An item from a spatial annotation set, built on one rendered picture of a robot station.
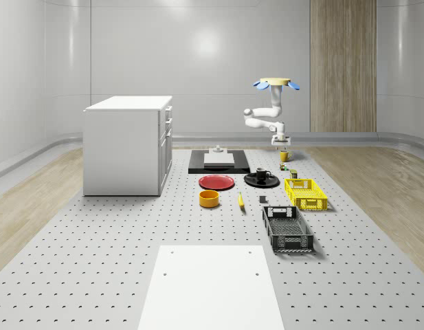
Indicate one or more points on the banana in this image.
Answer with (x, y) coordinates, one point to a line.
(241, 203)

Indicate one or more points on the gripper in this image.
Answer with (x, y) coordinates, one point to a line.
(281, 139)

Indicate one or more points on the red plate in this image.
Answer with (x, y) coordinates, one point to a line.
(216, 182)

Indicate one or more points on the grey cube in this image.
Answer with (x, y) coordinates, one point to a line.
(263, 199)

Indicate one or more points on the puzzle cube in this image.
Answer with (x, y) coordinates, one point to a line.
(284, 167)

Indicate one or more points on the yellow mug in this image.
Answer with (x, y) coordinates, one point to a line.
(284, 156)

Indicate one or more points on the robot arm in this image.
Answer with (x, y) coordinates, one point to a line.
(275, 103)

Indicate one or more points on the yellow basket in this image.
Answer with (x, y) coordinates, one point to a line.
(309, 204)

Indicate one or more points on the white cabinet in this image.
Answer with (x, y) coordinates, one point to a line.
(122, 151)

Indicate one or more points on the yellow bowl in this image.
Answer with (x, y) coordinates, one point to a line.
(209, 201)

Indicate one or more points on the flat-sided can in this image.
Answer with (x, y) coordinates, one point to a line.
(293, 174)

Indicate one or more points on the black plate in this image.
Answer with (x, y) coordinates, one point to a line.
(261, 183)

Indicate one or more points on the black stove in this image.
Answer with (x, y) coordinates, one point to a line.
(198, 163)

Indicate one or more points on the white board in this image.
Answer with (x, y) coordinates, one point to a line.
(211, 288)

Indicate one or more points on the black mug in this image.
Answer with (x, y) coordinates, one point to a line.
(261, 174)

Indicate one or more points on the dark grey basket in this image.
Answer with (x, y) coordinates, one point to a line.
(292, 240)

